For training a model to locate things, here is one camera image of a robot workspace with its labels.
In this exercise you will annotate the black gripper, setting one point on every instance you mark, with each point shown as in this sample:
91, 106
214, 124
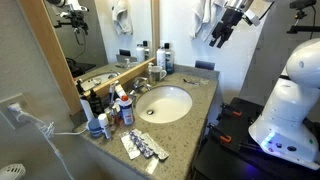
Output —
223, 29

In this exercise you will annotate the black camera on mount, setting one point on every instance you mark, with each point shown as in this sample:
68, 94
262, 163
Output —
300, 5

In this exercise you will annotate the white roll-on deodorant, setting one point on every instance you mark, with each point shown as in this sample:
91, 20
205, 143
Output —
103, 121

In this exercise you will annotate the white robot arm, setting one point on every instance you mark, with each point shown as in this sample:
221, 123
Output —
279, 129

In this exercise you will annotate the dark glass bottle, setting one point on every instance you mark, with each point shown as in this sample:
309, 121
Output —
95, 102

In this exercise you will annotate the small red bottle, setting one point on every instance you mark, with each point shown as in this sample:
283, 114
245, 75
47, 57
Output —
115, 116

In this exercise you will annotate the blue round jar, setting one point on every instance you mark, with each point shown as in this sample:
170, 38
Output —
94, 128

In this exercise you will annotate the purple blister pack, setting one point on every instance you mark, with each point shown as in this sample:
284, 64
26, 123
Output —
141, 144

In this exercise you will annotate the toothpaste tube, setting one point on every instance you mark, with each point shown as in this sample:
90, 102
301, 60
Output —
115, 89

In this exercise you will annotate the orange handled clamp upper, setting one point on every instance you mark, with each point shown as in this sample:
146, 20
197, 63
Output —
228, 110

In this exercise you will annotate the white wall outlet plug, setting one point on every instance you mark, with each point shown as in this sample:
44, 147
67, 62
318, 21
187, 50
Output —
15, 109

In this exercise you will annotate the orange handled clamp lower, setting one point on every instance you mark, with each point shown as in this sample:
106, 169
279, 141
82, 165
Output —
218, 134

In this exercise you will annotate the silver blister pack left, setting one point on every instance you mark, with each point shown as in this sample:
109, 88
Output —
131, 149

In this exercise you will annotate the dark blue wall box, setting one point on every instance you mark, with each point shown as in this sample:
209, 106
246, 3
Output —
205, 65

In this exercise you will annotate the dark shampoo bottle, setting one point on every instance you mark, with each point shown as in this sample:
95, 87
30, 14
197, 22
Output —
168, 58

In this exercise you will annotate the white oval sink basin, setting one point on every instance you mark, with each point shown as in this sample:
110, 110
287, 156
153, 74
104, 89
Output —
164, 104

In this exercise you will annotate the razor on counter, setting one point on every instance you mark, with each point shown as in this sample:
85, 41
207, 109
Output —
191, 82

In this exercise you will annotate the small clear pump bottle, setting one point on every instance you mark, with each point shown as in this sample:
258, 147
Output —
150, 65

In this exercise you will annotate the white ceramic mug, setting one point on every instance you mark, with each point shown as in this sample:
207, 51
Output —
158, 73

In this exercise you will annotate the white tall tube bottle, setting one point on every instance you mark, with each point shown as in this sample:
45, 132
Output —
87, 109

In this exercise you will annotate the wood framed wall mirror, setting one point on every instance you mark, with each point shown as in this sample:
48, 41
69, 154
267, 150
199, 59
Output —
58, 40

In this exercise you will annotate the orange handled clamp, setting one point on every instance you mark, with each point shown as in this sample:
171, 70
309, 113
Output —
228, 110
218, 134

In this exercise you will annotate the white terry towel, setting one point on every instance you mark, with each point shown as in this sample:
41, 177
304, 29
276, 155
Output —
205, 16

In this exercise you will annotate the chrome sink faucet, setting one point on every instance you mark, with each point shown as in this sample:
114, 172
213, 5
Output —
138, 84

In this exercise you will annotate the shaving foam can orange cap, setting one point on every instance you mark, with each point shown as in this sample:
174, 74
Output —
126, 110

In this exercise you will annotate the white lotion bottle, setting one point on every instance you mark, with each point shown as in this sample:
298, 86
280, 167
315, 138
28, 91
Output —
161, 57

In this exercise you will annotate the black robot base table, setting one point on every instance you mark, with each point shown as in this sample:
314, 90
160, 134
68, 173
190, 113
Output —
242, 158

